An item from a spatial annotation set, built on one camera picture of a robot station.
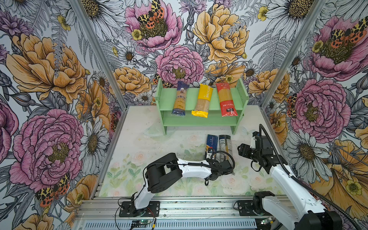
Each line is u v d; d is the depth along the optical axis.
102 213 0.75
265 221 0.72
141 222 0.71
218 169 0.64
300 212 0.43
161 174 0.50
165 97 0.92
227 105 0.80
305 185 0.82
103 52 0.91
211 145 0.96
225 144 0.97
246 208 0.74
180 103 0.81
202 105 0.80
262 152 0.63
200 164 0.58
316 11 0.73
